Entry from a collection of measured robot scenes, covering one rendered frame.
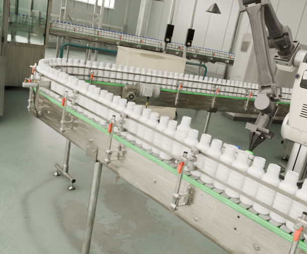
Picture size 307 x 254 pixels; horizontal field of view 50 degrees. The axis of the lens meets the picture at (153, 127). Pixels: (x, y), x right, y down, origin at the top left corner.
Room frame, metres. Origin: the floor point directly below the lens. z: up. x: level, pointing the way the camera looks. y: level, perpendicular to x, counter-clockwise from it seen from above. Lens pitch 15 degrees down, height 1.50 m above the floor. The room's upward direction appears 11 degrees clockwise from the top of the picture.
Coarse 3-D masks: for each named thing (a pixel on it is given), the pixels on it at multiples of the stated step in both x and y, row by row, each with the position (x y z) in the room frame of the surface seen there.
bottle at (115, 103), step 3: (114, 96) 1.62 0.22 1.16; (117, 96) 1.65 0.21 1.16; (114, 99) 1.62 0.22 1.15; (117, 99) 1.62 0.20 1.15; (114, 102) 1.62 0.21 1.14; (117, 102) 1.62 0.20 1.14; (111, 105) 1.61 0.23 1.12; (114, 105) 1.61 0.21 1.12; (117, 105) 1.61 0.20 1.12; (114, 108) 1.60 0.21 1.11; (111, 111) 1.61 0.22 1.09; (114, 111) 1.60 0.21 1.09; (111, 114) 1.61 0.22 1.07; (114, 114) 1.60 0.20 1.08; (108, 117) 1.62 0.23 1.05; (111, 117) 1.60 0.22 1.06
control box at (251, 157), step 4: (224, 144) 1.31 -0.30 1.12; (224, 148) 1.30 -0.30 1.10; (236, 148) 1.27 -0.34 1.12; (236, 152) 1.26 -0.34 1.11; (248, 152) 1.26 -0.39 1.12; (236, 156) 1.25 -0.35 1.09; (252, 156) 1.22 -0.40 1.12; (248, 160) 1.22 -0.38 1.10; (252, 160) 1.22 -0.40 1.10; (252, 164) 1.23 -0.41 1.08
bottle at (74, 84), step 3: (72, 78) 1.90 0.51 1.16; (75, 78) 1.93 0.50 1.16; (72, 81) 1.90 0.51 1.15; (75, 81) 1.90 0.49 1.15; (78, 81) 1.91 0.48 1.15; (72, 84) 1.90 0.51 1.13; (75, 84) 1.90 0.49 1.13; (72, 87) 1.88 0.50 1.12; (75, 87) 1.89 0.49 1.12; (69, 90) 1.89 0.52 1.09; (69, 93) 1.89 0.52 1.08; (72, 93) 1.88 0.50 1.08; (72, 99) 1.89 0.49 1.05; (69, 102) 1.89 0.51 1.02; (69, 105) 1.89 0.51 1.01
